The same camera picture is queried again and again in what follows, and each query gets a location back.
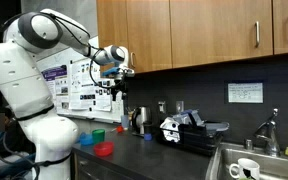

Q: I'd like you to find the stainless steel sink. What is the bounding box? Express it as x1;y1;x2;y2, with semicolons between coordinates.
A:
205;142;288;180

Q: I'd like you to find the metal cabinet handle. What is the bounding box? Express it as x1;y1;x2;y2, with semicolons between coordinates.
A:
254;20;261;48
130;51;137;69

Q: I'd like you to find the white wall outlet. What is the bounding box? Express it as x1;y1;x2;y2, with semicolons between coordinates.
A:
175;100;185;114
157;100;167;114

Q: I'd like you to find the black dish rack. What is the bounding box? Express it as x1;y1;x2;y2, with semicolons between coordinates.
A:
157;119;230;157

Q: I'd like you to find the grey blue plastic container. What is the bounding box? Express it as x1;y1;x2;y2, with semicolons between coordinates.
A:
180;109;205;127

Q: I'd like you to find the purple headed poster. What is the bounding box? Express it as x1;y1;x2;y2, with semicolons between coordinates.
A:
41;64;70;111

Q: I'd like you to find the white paper wall sign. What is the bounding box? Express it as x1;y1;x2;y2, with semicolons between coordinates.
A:
227;82;264;104

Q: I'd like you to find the green plastic cup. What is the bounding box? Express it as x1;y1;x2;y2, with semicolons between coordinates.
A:
91;128;106;145

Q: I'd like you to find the white mug with black print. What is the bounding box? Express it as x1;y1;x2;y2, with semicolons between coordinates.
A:
229;158;261;180

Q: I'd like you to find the metal sink deck cap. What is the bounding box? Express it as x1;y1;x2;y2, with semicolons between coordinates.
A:
244;139;254;151

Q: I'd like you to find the grey plate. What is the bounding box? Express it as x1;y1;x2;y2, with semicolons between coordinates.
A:
202;121;231;132

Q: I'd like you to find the red measuring scoop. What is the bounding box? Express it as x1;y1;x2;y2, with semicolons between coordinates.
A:
110;125;124;134

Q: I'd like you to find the red plastic bowl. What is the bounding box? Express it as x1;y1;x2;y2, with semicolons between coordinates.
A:
93;141;115;157

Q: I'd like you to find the black cylindrical container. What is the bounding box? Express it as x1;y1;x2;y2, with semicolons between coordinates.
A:
143;122;153;135

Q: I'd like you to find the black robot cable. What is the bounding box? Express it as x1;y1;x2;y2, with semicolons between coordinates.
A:
48;12;127;91

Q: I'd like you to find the white kitchenware with holes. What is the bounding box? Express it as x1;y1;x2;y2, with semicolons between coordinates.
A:
159;117;182;144

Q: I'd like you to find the blue wrist camera block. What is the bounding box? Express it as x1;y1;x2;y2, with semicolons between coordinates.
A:
102;67;120;77

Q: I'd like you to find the blue plastic bowl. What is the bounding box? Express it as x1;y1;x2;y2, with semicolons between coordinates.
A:
79;132;95;147

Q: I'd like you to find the wooden upper cabinet door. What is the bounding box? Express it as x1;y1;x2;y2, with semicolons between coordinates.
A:
96;0;129;78
169;0;274;69
272;0;288;55
126;0;173;74

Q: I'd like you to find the black base cable bundle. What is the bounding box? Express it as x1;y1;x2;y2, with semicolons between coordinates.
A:
0;131;50;180

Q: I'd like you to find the translucent blue plastic cup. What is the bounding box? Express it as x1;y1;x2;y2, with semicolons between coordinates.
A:
120;114;131;130

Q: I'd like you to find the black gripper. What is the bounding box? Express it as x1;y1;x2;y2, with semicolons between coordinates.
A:
112;75;129;101

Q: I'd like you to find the stainless steel electric kettle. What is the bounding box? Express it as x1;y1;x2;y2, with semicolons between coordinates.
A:
131;106;153;136

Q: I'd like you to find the chrome sink faucet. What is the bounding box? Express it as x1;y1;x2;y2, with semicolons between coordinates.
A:
253;108;282;158

